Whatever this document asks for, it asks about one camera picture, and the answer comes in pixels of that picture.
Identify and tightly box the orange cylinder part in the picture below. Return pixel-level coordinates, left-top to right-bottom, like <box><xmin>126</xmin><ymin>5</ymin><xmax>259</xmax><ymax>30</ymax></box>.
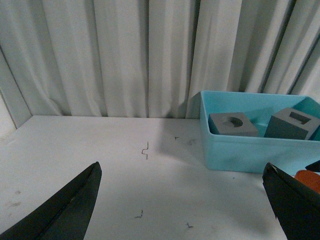
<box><xmin>294</xmin><ymin>170</ymin><xmax>320</xmax><ymax>193</ymax></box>

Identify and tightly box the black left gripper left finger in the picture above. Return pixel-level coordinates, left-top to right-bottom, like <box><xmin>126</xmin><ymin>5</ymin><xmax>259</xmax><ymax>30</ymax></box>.
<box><xmin>0</xmin><ymin>162</ymin><xmax>102</xmax><ymax>240</ymax></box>

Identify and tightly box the white curtain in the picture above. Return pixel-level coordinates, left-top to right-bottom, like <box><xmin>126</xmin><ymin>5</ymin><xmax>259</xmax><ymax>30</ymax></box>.
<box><xmin>0</xmin><ymin>0</ymin><xmax>320</xmax><ymax>128</ymax></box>

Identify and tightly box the blue plastic box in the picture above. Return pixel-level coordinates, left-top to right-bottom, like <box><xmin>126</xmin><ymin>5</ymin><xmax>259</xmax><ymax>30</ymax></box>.
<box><xmin>200</xmin><ymin>90</ymin><xmax>320</xmax><ymax>175</ymax></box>

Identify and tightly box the gray block with round hole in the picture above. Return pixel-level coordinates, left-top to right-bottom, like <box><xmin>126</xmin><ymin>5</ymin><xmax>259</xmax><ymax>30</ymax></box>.
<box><xmin>208</xmin><ymin>112</ymin><xmax>259</xmax><ymax>137</ymax></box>

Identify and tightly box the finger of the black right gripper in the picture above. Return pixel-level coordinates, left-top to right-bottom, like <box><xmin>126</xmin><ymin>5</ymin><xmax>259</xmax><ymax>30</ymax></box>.
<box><xmin>305</xmin><ymin>160</ymin><xmax>320</xmax><ymax>172</ymax></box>

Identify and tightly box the gray block with square hole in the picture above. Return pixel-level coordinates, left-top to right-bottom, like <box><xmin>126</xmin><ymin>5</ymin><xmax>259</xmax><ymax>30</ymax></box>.
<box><xmin>264</xmin><ymin>107</ymin><xmax>320</xmax><ymax>140</ymax></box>

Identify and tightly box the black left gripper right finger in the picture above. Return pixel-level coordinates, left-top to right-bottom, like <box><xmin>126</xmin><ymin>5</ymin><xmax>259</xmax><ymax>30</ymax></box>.
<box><xmin>262</xmin><ymin>162</ymin><xmax>320</xmax><ymax>240</ymax></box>

